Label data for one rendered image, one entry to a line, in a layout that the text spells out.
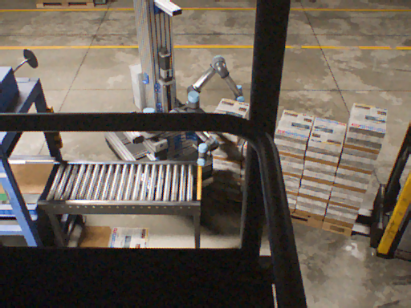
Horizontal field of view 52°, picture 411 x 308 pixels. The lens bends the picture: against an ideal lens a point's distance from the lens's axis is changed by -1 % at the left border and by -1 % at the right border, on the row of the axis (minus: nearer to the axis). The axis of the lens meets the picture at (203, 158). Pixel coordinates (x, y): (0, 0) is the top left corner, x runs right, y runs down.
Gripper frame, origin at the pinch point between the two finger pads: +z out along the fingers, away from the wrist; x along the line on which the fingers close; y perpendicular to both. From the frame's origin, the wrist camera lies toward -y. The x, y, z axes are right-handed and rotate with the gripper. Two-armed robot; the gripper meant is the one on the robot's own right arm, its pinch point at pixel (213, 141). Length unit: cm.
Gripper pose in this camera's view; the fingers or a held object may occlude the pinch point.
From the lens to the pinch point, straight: 400.2
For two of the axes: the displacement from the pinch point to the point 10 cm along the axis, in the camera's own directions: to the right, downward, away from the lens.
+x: -9.4, -2.3, 2.6
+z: 3.5, -6.2, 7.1
